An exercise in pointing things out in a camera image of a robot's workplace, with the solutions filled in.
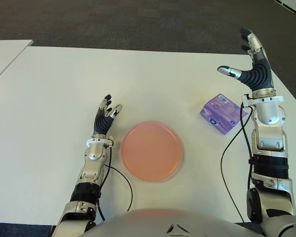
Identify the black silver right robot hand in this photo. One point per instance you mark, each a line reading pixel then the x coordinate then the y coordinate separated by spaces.
pixel 259 74

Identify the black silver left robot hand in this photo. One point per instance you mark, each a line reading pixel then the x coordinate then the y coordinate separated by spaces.
pixel 102 124

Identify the purple tissue paper pack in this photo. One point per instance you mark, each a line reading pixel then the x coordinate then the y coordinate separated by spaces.
pixel 222 113

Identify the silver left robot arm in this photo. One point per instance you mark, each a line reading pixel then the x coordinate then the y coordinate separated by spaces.
pixel 93 160

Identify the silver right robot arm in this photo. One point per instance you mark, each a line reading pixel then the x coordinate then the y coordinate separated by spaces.
pixel 269 138

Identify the round pink plate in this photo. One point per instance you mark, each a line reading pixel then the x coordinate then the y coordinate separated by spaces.
pixel 151 151

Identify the silver robot torso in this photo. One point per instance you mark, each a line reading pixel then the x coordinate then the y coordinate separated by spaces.
pixel 150 222

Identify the white neighbouring table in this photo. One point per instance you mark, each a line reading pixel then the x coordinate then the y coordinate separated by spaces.
pixel 5 56

